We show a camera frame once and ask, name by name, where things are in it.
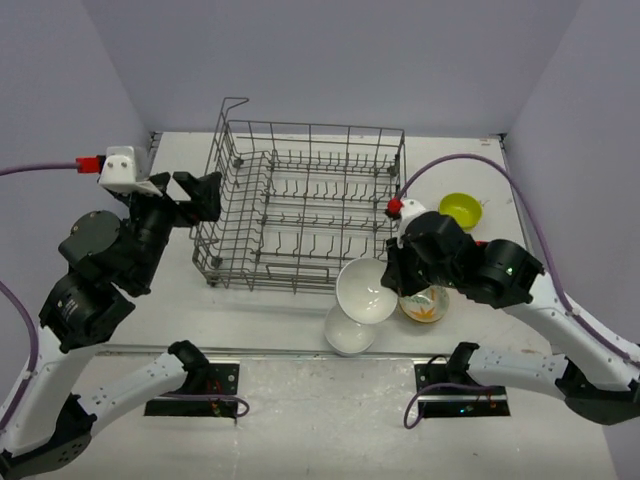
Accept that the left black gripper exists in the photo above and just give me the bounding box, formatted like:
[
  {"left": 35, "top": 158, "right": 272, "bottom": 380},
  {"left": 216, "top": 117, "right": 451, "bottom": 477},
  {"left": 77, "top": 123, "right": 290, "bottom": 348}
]
[{"left": 121, "top": 168, "right": 225, "bottom": 287}]

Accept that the orange flower patterned bowl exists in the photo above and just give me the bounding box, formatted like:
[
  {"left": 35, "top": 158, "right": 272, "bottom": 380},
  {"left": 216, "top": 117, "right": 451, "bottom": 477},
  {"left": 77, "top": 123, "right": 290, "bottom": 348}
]
[{"left": 398, "top": 286, "right": 449, "bottom": 324}]

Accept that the white bowl back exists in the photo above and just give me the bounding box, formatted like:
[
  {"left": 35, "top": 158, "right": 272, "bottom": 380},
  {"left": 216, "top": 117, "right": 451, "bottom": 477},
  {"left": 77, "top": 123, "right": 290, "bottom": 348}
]
[{"left": 335, "top": 258, "right": 397, "bottom": 325}]

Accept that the white bowl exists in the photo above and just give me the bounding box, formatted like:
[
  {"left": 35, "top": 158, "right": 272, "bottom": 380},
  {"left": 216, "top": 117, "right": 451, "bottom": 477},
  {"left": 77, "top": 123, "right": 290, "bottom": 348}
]
[
  {"left": 324, "top": 305, "right": 377, "bottom": 351},
  {"left": 335, "top": 258, "right": 397, "bottom": 325},
  {"left": 331, "top": 346, "right": 368, "bottom": 358}
]

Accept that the lime green bowl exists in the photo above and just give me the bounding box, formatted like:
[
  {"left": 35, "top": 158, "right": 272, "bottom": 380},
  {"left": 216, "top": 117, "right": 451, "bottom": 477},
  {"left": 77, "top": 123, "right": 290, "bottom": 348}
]
[{"left": 438, "top": 192, "right": 483, "bottom": 231}]

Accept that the white bowl front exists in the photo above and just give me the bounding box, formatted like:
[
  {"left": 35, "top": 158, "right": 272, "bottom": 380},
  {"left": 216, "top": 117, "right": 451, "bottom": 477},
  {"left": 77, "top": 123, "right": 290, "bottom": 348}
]
[{"left": 331, "top": 346, "right": 368, "bottom": 358}]

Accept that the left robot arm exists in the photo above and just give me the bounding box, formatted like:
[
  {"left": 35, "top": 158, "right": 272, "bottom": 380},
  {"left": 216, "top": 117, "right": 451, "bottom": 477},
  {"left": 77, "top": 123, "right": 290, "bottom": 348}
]
[{"left": 1, "top": 172, "right": 222, "bottom": 479}]

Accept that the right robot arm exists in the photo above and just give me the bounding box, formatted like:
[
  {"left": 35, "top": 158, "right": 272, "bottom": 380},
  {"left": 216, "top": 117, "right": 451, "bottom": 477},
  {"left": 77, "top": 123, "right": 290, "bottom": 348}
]
[{"left": 381, "top": 203, "right": 639, "bottom": 426}]

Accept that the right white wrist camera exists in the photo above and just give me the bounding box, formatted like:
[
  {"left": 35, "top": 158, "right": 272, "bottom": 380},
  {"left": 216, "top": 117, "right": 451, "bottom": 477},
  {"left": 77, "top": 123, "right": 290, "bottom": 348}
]
[{"left": 396, "top": 199, "right": 427, "bottom": 249}]

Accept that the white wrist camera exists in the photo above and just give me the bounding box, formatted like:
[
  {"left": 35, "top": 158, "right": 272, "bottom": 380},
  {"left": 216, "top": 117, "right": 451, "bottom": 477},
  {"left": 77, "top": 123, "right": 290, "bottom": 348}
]
[
  {"left": 98, "top": 146, "right": 161, "bottom": 196},
  {"left": 396, "top": 199, "right": 427, "bottom": 249}
]

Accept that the grey wire dish rack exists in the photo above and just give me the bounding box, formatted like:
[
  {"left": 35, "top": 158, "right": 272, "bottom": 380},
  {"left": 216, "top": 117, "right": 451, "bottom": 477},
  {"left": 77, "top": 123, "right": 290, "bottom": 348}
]
[{"left": 191, "top": 97, "right": 406, "bottom": 293}]

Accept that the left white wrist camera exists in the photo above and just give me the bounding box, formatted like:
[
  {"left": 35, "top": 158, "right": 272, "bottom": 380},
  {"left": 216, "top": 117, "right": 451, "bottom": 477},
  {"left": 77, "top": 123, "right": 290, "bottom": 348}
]
[{"left": 98, "top": 146, "right": 161, "bottom": 196}]

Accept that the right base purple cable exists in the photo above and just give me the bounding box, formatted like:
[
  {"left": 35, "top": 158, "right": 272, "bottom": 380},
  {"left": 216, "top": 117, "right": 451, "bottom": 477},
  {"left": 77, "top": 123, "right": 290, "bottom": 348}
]
[{"left": 403, "top": 382, "right": 501, "bottom": 431}]

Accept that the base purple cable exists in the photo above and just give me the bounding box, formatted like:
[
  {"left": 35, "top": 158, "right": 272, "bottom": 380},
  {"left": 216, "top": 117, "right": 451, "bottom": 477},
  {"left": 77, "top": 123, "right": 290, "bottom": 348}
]
[
  {"left": 403, "top": 382, "right": 501, "bottom": 431},
  {"left": 159, "top": 392, "right": 250, "bottom": 419}
]

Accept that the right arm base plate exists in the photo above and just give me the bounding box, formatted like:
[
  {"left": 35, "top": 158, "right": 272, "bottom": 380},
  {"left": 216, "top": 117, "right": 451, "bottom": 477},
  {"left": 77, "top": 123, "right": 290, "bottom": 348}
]
[{"left": 413, "top": 356, "right": 511, "bottom": 420}]

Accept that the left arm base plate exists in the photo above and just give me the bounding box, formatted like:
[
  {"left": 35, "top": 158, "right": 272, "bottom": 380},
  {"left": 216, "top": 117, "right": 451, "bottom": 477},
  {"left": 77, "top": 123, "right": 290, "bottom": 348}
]
[{"left": 143, "top": 361, "right": 247, "bottom": 421}]

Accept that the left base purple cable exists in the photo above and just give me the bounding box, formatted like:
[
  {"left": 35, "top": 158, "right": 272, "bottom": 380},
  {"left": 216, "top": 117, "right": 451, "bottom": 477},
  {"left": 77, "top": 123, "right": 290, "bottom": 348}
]
[{"left": 159, "top": 392, "right": 250, "bottom": 419}]

